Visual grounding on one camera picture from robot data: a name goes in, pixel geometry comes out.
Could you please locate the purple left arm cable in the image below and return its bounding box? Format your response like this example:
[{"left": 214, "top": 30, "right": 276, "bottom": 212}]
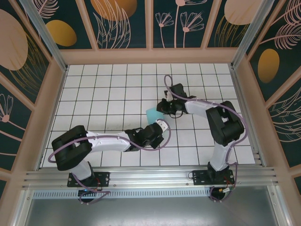
[{"left": 48, "top": 120, "right": 172, "bottom": 205}]

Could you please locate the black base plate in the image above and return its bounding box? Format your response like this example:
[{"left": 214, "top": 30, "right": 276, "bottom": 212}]
[
  {"left": 192, "top": 169, "right": 236, "bottom": 186},
  {"left": 67, "top": 171, "right": 111, "bottom": 188}
]

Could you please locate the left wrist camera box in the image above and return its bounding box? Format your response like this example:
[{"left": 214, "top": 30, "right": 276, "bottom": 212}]
[{"left": 156, "top": 119, "right": 170, "bottom": 131}]

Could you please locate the grey metal sheet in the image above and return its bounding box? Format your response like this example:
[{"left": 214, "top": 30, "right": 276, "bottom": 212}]
[{"left": 14, "top": 186, "right": 291, "bottom": 226}]

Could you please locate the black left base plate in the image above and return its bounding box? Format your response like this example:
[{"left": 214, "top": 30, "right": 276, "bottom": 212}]
[{"left": 67, "top": 171, "right": 111, "bottom": 188}]

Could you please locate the grey slotted cable duct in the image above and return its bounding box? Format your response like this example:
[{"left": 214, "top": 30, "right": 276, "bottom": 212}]
[{"left": 32, "top": 189, "right": 212, "bottom": 200}]

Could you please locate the aluminium mounting rail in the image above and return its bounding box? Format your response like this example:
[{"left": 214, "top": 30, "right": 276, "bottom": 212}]
[{"left": 22, "top": 166, "right": 282, "bottom": 189}]

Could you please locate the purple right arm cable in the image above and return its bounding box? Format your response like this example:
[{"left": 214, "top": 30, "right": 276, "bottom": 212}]
[{"left": 163, "top": 74, "right": 249, "bottom": 203}]

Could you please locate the light blue cloth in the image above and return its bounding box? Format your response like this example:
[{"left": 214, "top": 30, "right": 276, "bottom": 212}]
[{"left": 145, "top": 106, "right": 165, "bottom": 125}]

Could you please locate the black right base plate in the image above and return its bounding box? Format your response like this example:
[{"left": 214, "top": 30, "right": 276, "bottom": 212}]
[{"left": 192, "top": 169, "right": 236, "bottom": 186}]

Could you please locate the aluminium side rail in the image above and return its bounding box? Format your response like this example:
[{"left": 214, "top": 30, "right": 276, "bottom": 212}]
[{"left": 229, "top": 65, "right": 266, "bottom": 168}]

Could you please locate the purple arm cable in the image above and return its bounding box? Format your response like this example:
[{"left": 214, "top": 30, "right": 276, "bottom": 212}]
[
  {"left": 48, "top": 120, "right": 172, "bottom": 205},
  {"left": 163, "top": 74, "right": 249, "bottom": 203}
]

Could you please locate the aluminium corner post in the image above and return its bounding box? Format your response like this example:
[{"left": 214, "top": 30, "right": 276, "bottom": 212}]
[
  {"left": 230, "top": 0, "right": 276, "bottom": 69},
  {"left": 18, "top": 0, "right": 69, "bottom": 73}
]

